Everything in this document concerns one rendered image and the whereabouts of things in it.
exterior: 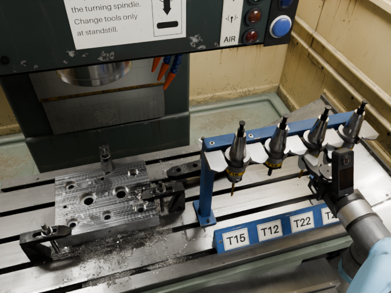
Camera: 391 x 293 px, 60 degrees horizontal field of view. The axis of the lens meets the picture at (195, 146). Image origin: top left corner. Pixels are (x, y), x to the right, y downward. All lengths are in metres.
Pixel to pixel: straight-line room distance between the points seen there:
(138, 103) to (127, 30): 0.90
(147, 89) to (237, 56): 0.69
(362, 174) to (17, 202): 1.28
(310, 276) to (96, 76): 0.95
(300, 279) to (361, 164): 0.55
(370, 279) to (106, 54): 0.46
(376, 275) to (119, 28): 0.46
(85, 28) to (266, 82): 1.66
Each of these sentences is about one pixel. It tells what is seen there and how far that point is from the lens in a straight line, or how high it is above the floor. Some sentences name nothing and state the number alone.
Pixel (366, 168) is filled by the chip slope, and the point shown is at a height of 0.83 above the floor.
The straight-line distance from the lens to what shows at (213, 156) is 0.85.
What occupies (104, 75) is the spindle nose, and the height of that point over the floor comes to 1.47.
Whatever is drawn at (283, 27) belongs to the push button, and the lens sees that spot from 0.57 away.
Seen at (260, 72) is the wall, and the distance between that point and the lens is 2.01.
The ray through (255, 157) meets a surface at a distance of 0.86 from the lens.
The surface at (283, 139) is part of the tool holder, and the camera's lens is 0.86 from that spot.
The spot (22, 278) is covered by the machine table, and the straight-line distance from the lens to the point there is 1.11.
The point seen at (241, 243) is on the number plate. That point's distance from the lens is 1.05.
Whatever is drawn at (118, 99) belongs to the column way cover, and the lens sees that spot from 1.35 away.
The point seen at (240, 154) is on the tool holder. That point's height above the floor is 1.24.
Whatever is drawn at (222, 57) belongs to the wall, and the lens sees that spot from 1.85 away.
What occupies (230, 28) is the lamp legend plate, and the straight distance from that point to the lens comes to 0.53.
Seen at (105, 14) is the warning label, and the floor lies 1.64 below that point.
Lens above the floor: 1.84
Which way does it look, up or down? 45 degrees down
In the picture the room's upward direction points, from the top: 2 degrees clockwise
